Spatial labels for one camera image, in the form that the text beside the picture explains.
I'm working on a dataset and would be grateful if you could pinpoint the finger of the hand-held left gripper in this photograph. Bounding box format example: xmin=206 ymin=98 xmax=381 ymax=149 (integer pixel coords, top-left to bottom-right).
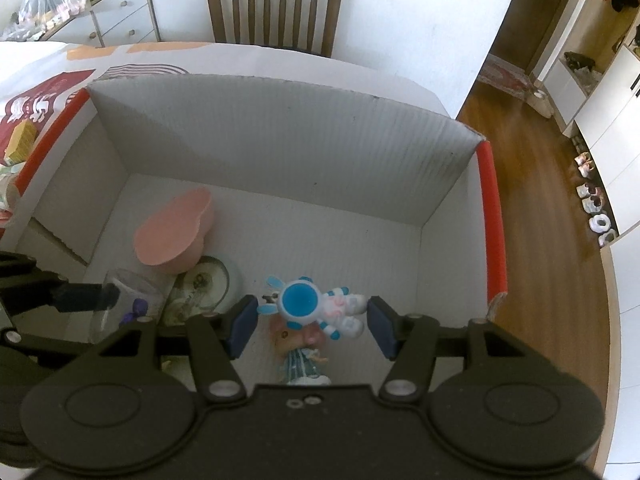
xmin=0 ymin=252 xmax=120 ymax=317
xmin=0 ymin=327 xmax=108 ymax=361

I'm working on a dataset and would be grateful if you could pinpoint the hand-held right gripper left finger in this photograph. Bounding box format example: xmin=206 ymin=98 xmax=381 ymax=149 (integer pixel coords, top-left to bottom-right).
xmin=100 ymin=294 xmax=261 ymax=403

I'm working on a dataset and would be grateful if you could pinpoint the white blue astronaut figure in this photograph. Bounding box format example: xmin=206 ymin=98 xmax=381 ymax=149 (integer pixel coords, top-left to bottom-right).
xmin=259 ymin=275 xmax=368 ymax=341

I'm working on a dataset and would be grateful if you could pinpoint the red cardboard box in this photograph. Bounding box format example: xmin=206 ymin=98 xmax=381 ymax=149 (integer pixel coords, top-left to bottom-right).
xmin=5 ymin=72 xmax=511 ymax=391

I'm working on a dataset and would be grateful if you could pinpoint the row of shoes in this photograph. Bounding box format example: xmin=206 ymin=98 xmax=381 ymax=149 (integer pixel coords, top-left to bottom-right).
xmin=572 ymin=135 xmax=620 ymax=250

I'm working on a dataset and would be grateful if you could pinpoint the wooden chair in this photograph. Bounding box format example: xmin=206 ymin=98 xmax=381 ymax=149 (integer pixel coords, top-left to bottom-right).
xmin=204 ymin=0 xmax=347 ymax=58

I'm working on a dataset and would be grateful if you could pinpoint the dark bag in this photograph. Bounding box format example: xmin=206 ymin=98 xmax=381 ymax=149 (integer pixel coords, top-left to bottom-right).
xmin=564 ymin=51 xmax=597 ymax=72

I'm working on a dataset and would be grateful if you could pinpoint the dark brown door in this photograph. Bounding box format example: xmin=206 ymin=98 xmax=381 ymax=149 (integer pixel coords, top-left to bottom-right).
xmin=522 ymin=0 xmax=591 ymax=78

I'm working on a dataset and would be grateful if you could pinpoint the pink heart-shaped box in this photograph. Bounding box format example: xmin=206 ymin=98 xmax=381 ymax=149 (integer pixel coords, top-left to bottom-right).
xmin=132 ymin=186 xmax=216 ymax=275

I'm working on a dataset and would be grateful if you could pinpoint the white wooden wall cabinet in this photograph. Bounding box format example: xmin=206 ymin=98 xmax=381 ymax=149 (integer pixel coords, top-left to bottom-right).
xmin=545 ymin=0 xmax=640 ymax=241

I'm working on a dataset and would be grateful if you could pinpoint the clear plastic jar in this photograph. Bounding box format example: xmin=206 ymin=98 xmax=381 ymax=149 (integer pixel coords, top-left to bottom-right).
xmin=89 ymin=268 xmax=176 ymax=343

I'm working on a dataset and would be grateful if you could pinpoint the clear correction tape dispenser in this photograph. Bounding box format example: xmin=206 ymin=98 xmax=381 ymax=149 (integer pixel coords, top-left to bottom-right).
xmin=162 ymin=255 xmax=232 ymax=328

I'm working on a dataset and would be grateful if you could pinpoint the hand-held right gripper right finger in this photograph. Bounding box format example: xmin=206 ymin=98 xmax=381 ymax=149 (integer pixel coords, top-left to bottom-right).
xmin=367 ymin=295 xmax=538 ymax=403

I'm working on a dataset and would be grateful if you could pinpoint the small doll figure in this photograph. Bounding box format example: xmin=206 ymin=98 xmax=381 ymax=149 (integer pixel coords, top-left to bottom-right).
xmin=270 ymin=320 xmax=332 ymax=386

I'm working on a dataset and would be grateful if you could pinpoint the patterned floor rug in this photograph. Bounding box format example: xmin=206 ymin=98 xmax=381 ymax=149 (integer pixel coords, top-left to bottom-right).
xmin=477 ymin=52 xmax=538 ymax=98

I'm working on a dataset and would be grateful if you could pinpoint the white drawer cabinet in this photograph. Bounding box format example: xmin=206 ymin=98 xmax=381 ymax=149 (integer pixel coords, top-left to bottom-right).
xmin=37 ymin=0 xmax=162 ymax=48

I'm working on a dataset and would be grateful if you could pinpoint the clear plastic bag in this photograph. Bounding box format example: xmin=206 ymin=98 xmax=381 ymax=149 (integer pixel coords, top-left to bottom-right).
xmin=0 ymin=0 xmax=91 ymax=41

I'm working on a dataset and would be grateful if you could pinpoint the yellow carton box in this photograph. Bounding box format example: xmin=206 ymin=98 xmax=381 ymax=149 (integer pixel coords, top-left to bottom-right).
xmin=5 ymin=121 xmax=40 ymax=162

